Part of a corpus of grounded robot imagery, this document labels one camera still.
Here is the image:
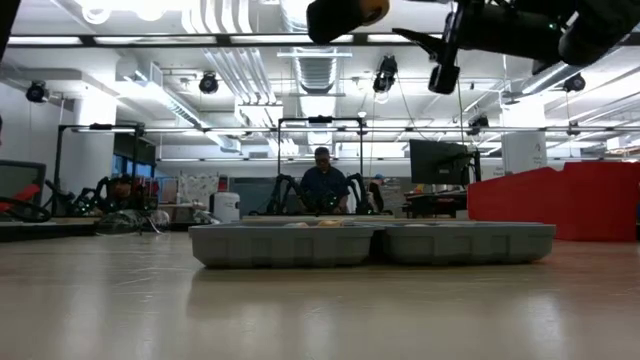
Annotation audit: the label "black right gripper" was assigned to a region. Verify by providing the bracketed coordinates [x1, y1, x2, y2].
[391, 0, 482, 96]

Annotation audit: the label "white box with black front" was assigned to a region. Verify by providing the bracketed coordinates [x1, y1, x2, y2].
[209, 192, 242, 224]

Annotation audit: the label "black ceiling camera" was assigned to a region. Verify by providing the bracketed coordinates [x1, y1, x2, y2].
[563, 72, 586, 93]
[198, 71, 220, 95]
[25, 79, 50, 104]
[372, 53, 400, 94]

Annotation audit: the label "grey office chair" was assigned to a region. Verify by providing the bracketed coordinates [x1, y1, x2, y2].
[0, 159, 48, 217]

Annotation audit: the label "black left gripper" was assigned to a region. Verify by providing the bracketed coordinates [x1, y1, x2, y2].
[306, 0, 391, 46]

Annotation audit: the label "white pillar box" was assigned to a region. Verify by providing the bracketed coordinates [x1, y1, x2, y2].
[501, 130, 549, 175]

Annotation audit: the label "blue-grey plastic tool case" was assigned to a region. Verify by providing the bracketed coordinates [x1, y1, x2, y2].
[188, 221, 558, 270]

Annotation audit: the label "red plastic bin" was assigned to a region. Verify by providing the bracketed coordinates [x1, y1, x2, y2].
[467, 160, 640, 243]

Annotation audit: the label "person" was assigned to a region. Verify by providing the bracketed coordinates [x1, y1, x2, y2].
[368, 173, 387, 214]
[298, 146, 352, 215]

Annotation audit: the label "yellow-handled pliers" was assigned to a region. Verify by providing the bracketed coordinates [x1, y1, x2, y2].
[283, 219, 347, 229]

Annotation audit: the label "black computer monitor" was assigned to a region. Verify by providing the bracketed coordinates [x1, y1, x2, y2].
[408, 138, 482, 186]

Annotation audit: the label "dark equipment desk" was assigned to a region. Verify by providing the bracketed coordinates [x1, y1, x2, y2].
[402, 189, 469, 219]

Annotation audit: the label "white patterned board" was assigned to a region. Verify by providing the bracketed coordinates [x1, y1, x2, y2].
[177, 172, 221, 206]

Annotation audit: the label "black background robot arms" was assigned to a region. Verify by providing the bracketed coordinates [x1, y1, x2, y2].
[248, 172, 379, 217]

